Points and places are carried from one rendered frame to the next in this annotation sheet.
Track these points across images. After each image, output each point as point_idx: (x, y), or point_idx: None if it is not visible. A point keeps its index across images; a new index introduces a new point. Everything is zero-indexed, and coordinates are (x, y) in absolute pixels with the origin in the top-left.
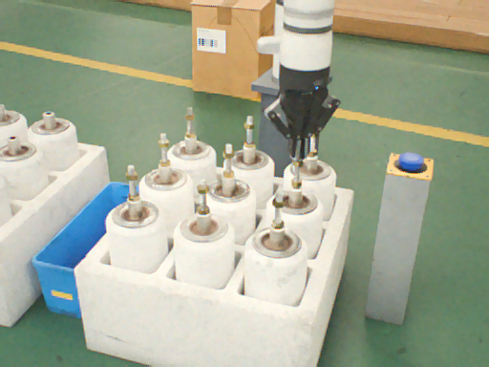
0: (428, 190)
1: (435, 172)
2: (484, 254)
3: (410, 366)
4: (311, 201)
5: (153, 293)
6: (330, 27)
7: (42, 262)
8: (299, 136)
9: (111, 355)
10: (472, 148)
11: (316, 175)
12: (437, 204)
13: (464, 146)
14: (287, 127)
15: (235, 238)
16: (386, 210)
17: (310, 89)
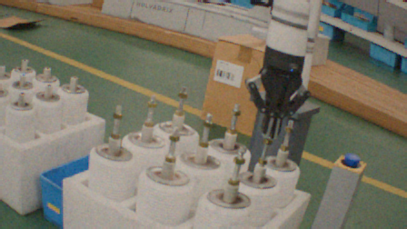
0: (357, 182)
1: (374, 210)
2: None
3: None
4: (272, 182)
5: (114, 214)
6: (305, 27)
7: (44, 177)
8: (272, 114)
9: None
10: (400, 199)
11: (283, 168)
12: (367, 228)
13: (396, 197)
14: (263, 101)
15: (195, 203)
16: (326, 198)
17: (286, 69)
